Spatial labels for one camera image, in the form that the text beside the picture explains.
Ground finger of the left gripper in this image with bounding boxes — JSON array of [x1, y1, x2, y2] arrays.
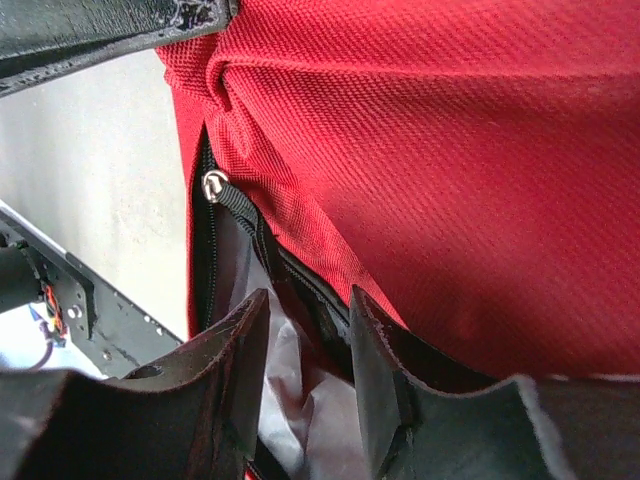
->
[[1, 0, 239, 97]]

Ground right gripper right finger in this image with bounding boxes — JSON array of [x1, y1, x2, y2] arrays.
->
[[350, 288, 639, 479]]

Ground red student backpack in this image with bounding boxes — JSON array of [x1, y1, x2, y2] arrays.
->
[[158, 1, 639, 479]]

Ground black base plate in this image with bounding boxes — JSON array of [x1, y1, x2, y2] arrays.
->
[[1, 204, 181, 377]]

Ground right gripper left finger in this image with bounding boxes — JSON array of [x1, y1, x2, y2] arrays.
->
[[1, 289, 270, 479]]

